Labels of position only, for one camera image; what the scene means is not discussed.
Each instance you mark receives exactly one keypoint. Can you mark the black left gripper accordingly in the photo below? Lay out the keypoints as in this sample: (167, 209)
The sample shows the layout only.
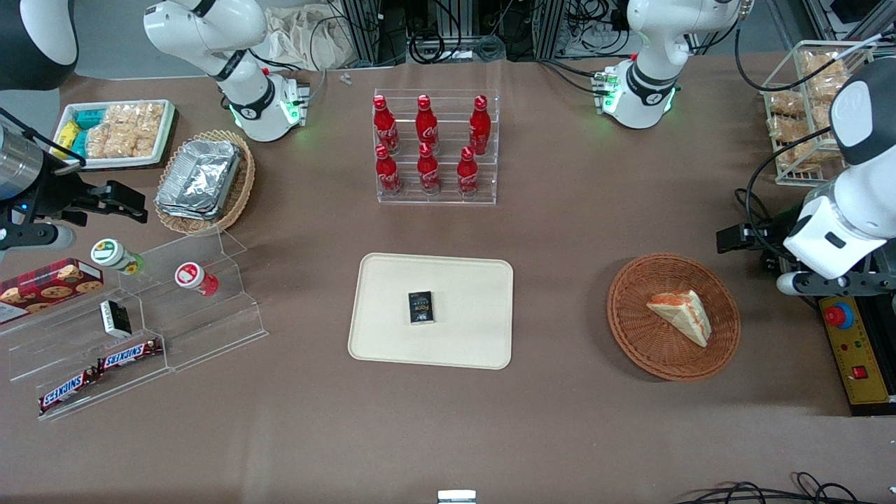
(764, 234)

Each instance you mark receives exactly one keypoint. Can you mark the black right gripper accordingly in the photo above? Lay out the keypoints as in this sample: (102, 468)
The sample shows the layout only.
(50, 194)

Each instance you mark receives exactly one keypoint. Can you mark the triangular sandwich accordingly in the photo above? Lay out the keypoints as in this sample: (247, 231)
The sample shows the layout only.
(682, 315)

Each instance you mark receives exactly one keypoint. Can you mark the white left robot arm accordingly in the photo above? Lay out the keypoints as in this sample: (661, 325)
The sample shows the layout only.
(651, 77)

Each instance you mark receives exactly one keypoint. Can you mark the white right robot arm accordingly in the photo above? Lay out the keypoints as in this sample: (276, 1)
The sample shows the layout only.
(246, 105)

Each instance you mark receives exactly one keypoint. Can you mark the white rectangular snack tray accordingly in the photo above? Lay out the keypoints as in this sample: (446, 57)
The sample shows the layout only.
(164, 143)

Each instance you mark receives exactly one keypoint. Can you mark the aluminium foil tray stack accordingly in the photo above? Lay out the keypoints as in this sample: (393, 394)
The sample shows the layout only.
(199, 178)

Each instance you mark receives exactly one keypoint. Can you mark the round brown wicker basket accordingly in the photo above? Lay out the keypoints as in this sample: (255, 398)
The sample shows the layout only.
(630, 308)

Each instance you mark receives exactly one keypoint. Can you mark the oval light wicker basket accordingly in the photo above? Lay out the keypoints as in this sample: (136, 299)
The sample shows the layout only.
(241, 189)

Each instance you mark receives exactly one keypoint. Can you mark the cream plastic tray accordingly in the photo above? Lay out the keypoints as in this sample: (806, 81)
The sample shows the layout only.
(462, 280)

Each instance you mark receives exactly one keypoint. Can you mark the green cup with sunflower lid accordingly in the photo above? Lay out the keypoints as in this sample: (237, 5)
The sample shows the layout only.
(112, 255)

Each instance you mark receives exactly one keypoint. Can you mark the clear rice cracker packet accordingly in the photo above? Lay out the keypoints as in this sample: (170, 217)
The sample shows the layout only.
(149, 113)
(138, 142)
(103, 143)
(117, 115)

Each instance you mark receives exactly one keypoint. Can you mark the teal snack packet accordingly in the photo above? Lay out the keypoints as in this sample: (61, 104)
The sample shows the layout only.
(89, 119)
(78, 143)

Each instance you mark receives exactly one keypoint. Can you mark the yellow snack packet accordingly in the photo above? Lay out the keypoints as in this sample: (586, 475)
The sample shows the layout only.
(65, 135)

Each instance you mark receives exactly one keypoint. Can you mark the red cup with white lid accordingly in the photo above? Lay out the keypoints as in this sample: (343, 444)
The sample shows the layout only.
(192, 276)

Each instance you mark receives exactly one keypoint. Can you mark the red cookie box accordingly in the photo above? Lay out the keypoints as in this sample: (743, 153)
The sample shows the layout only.
(49, 287)

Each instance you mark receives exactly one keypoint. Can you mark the clear fried snack packet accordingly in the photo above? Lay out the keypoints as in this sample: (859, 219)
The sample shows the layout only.
(784, 103)
(803, 152)
(824, 89)
(820, 64)
(785, 129)

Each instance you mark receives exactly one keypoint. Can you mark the small black white box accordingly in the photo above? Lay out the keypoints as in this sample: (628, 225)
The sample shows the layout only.
(115, 318)

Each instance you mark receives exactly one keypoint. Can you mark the snickers chocolate bar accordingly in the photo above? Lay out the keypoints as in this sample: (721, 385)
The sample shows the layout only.
(129, 355)
(66, 392)

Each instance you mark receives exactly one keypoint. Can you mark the clear acrylic stepped shelf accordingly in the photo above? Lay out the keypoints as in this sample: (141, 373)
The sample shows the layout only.
(210, 329)

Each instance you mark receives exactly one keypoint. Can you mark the yellow emergency stop box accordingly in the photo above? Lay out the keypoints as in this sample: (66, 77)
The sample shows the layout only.
(857, 357)

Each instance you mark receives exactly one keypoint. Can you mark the crumpled beige bag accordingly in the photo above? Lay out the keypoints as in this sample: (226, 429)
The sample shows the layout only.
(301, 35)

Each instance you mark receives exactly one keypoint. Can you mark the red cola bottle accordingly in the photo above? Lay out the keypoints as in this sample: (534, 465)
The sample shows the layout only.
(428, 171)
(383, 126)
(467, 175)
(479, 127)
(426, 126)
(387, 173)

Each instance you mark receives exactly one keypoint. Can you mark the clear acrylic bottle rack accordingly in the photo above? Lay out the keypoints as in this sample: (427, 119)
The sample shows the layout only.
(441, 196)

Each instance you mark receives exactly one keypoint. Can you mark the small white metal block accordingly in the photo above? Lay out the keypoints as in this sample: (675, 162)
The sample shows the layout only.
(456, 497)

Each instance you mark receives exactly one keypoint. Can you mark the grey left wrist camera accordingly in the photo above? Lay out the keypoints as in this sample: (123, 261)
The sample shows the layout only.
(794, 283)

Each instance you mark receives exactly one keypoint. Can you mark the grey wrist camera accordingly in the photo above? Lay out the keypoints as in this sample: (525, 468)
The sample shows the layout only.
(35, 236)
(794, 283)

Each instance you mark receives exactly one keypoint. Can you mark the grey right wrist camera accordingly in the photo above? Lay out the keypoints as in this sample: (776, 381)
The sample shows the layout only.
(35, 236)

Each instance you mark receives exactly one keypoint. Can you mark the aluminium frame post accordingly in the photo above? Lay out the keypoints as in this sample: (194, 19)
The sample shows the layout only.
(371, 28)
(549, 28)

